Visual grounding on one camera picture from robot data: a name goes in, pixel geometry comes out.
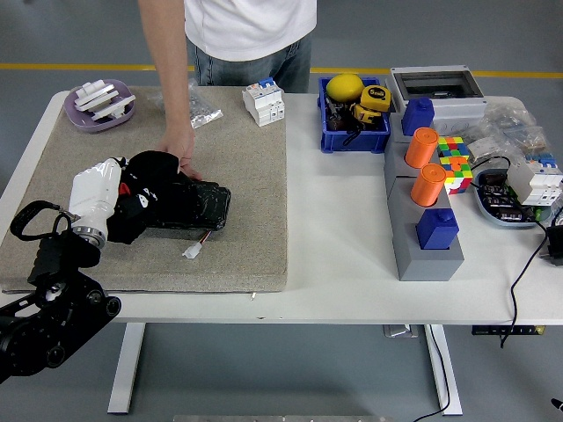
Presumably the black cable by table leg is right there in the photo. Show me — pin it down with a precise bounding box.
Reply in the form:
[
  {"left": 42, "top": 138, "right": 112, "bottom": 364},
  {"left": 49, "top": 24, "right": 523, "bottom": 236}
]
[{"left": 412, "top": 324, "right": 450, "bottom": 422}]

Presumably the blue plastic bin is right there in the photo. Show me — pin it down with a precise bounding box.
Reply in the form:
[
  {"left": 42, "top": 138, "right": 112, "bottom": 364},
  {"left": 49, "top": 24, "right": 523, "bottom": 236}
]
[{"left": 317, "top": 76, "right": 392, "bottom": 155}]

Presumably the grey bracket under table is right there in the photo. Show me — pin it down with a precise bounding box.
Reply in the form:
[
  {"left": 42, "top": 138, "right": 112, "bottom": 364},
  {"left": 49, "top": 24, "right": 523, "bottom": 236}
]
[{"left": 381, "top": 324, "right": 420, "bottom": 338}]

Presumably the white table leg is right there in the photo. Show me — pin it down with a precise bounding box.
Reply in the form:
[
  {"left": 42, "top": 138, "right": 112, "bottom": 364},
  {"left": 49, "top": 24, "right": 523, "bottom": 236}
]
[
  {"left": 424, "top": 324, "right": 464, "bottom": 417},
  {"left": 106, "top": 323, "right": 146, "bottom": 415}
]

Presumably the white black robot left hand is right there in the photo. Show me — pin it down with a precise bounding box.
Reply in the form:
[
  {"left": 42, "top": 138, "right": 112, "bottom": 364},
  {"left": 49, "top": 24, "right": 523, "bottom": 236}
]
[{"left": 67, "top": 156, "right": 160, "bottom": 234}]

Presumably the multicolour puzzle cube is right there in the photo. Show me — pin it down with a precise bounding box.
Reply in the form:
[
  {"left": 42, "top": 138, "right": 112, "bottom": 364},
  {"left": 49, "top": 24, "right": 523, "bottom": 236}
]
[
  {"left": 438, "top": 156, "right": 474, "bottom": 196},
  {"left": 435, "top": 135, "right": 470, "bottom": 160}
]

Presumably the yellow lemon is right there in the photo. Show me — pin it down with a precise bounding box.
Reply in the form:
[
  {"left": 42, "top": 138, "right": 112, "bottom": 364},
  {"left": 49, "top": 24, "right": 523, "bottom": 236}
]
[{"left": 325, "top": 72, "right": 364, "bottom": 101}]

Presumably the clear bag of screws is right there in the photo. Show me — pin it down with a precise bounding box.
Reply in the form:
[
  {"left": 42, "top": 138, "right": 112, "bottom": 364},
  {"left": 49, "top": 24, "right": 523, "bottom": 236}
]
[{"left": 147, "top": 78, "right": 223, "bottom": 130}]

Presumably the person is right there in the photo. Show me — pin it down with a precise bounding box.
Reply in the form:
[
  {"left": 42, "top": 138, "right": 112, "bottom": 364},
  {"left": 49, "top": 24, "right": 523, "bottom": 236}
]
[{"left": 137, "top": 0, "right": 318, "bottom": 94}]

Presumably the clear bag of small parts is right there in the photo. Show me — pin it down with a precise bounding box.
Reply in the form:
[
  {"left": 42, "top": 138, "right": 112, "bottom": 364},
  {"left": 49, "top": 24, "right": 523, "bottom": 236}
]
[{"left": 472, "top": 104, "right": 549, "bottom": 155}]

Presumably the grey peg holder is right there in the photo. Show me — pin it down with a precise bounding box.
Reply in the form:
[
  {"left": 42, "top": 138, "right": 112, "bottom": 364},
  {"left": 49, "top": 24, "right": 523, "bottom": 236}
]
[{"left": 383, "top": 112, "right": 465, "bottom": 282}]

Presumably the orange cylinder peg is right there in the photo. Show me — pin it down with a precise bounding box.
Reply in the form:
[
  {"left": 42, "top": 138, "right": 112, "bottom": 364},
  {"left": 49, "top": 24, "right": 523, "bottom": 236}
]
[
  {"left": 410, "top": 164, "right": 447, "bottom": 207},
  {"left": 404, "top": 127, "right": 440, "bottom": 169}
]

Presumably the white plastic clip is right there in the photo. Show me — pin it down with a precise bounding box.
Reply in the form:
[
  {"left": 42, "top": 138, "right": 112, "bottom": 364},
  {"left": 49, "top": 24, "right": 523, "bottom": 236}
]
[
  {"left": 90, "top": 93, "right": 136, "bottom": 121},
  {"left": 72, "top": 79, "right": 126, "bottom": 110}
]

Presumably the grey electrical enclosure box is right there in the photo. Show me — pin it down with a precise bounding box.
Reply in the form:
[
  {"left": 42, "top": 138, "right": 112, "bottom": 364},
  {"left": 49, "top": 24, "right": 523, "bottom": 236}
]
[{"left": 384, "top": 65, "right": 488, "bottom": 133}]

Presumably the glossy black display panel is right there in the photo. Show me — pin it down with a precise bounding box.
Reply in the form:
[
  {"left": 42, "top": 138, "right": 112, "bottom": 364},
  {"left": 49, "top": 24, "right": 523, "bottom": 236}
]
[{"left": 144, "top": 173, "right": 232, "bottom": 232}]

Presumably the purple plastic tray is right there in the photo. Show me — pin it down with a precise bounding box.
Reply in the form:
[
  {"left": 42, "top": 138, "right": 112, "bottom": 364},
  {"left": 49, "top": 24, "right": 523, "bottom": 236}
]
[{"left": 62, "top": 78, "right": 136, "bottom": 133}]

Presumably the small yellow tape measure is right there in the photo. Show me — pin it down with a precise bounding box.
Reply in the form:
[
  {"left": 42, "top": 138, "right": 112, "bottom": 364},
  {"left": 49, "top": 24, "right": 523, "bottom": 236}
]
[{"left": 351, "top": 103, "right": 383, "bottom": 127}]

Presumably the black power cable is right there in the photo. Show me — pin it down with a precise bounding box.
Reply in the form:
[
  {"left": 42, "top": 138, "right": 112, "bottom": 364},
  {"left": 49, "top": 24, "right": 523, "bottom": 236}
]
[{"left": 468, "top": 156, "right": 551, "bottom": 348}]

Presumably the white switch in clear bag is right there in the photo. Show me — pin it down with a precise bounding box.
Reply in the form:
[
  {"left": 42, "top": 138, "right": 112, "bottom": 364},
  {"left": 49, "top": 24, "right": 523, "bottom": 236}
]
[{"left": 465, "top": 135, "right": 501, "bottom": 164}]

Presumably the black rag with red tag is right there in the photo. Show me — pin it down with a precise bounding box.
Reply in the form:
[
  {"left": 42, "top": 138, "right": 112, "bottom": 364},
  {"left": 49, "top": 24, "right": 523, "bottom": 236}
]
[{"left": 106, "top": 150, "right": 184, "bottom": 246}]

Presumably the light blue tray with electronics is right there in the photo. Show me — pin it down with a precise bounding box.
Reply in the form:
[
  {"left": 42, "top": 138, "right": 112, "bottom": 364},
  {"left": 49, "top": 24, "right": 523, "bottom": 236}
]
[{"left": 472, "top": 166, "right": 554, "bottom": 230}]

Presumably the black power adapter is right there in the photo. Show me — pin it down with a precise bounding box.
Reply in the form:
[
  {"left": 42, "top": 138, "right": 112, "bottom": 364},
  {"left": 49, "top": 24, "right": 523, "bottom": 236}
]
[{"left": 545, "top": 226, "right": 563, "bottom": 267}]

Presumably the blue square peg block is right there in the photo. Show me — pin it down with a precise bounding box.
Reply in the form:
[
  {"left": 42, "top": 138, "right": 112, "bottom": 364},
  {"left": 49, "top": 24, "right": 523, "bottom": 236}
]
[
  {"left": 400, "top": 97, "right": 435, "bottom": 137},
  {"left": 415, "top": 207, "right": 460, "bottom": 251}
]

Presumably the black table control panel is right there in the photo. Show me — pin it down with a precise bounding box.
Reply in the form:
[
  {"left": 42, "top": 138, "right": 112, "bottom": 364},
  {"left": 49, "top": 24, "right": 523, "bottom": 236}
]
[{"left": 471, "top": 324, "right": 546, "bottom": 337}]

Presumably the dark screwdriver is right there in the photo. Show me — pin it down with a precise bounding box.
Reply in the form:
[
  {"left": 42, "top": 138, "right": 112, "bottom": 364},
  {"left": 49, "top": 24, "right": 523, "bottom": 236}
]
[{"left": 324, "top": 94, "right": 348, "bottom": 132}]

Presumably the white connector with coloured wires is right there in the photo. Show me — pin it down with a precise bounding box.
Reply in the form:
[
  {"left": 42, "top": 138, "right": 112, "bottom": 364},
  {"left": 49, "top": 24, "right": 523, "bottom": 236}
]
[{"left": 182, "top": 229, "right": 216, "bottom": 259}]

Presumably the white circuit breaker blue switch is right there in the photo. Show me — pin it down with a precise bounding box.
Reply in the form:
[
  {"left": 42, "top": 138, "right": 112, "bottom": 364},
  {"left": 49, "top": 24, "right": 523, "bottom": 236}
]
[
  {"left": 505, "top": 151, "right": 563, "bottom": 207},
  {"left": 241, "top": 76, "right": 286, "bottom": 128}
]

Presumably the grey-brown mat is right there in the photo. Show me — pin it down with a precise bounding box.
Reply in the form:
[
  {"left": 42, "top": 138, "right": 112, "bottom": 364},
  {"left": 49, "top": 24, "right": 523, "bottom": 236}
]
[{"left": 0, "top": 85, "right": 289, "bottom": 295}]

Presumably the person's right hand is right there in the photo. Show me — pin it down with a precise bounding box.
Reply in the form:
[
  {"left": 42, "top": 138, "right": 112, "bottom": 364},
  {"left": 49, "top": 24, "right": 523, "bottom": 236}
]
[{"left": 156, "top": 122, "right": 203, "bottom": 181}]

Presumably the large yellow tape measure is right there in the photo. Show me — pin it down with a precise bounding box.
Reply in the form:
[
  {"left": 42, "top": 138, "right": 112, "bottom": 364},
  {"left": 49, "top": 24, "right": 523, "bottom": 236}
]
[{"left": 359, "top": 84, "right": 393, "bottom": 113}]

